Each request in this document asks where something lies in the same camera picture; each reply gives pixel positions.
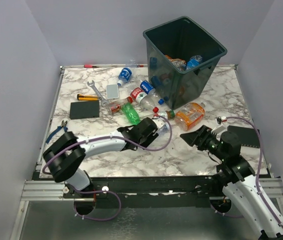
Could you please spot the blue label crushed bottle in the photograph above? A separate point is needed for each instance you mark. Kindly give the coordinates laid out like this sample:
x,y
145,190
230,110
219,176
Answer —
x,y
194,61

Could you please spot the black flat box left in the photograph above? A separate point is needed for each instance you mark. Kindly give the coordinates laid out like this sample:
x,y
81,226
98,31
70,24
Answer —
x,y
84,110

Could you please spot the yellow utility knife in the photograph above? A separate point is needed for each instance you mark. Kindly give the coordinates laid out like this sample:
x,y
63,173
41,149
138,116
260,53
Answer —
x,y
81,97

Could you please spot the green plastic bottle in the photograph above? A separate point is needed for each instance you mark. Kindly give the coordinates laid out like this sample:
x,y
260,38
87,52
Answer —
x,y
130,113

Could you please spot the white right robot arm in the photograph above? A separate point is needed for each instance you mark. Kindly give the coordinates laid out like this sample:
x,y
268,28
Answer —
x,y
237,180

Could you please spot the red screwdriver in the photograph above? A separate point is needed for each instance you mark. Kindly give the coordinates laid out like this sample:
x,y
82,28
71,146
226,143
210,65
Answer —
x,y
89,66

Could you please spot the silver wrench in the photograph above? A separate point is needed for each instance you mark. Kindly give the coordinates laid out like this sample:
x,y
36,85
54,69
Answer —
x,y
103,100

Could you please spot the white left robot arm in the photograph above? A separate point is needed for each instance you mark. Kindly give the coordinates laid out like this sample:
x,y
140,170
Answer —
x,y
64,157

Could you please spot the blue handled pliers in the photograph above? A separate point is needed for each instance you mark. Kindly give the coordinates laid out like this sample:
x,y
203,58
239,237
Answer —
x,y
62,126

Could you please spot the red label water bottle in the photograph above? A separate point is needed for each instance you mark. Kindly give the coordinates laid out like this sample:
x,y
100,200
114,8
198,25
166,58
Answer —
x,y
144,100

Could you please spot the green cap tea bottle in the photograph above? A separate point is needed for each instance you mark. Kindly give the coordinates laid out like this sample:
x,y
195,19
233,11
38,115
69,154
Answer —
x,y
168,114

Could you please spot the dark green plastic bin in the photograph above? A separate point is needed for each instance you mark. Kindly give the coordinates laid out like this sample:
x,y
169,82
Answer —
x,y
181,57

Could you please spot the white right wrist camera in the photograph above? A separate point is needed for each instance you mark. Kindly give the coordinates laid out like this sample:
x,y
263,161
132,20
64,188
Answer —
x,y
221,125

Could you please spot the blue label bottle far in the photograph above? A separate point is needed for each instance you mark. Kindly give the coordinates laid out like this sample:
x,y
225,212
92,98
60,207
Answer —
x,y
124,76

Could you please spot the white grey power bank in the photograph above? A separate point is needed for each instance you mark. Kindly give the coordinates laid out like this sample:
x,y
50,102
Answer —
x,y
112,91

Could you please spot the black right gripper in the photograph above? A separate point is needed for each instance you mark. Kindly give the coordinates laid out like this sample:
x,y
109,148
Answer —
x,y
199,137

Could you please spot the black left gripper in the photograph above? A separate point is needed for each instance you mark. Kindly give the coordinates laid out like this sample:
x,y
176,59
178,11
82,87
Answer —
x,y
151,137

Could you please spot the large orange label bottle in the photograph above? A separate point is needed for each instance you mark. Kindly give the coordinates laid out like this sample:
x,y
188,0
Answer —
x,y
190,115

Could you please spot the crushed orange label bottle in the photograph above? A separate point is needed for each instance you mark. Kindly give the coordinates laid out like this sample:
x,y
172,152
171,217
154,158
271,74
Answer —
x,y
169,58

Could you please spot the pepsi bottle beside bin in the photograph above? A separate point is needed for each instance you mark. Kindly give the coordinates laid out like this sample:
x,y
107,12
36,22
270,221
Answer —
x,y
151,91

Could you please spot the black network switch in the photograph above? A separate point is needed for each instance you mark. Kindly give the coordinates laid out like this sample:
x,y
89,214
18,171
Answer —
x,y
247,136

